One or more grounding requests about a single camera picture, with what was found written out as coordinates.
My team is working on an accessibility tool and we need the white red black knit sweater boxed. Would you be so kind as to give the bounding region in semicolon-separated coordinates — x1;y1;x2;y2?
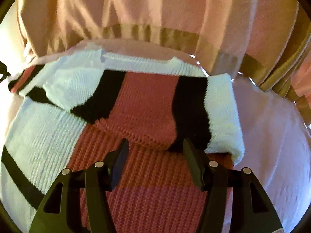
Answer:
1;47;245;232

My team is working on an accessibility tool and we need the pink blanket with white bows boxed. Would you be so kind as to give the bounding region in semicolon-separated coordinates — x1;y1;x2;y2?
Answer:
1;40;310;232

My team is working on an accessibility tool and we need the orange pink curtain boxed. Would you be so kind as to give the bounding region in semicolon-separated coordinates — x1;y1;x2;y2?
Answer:
17;0;310;124

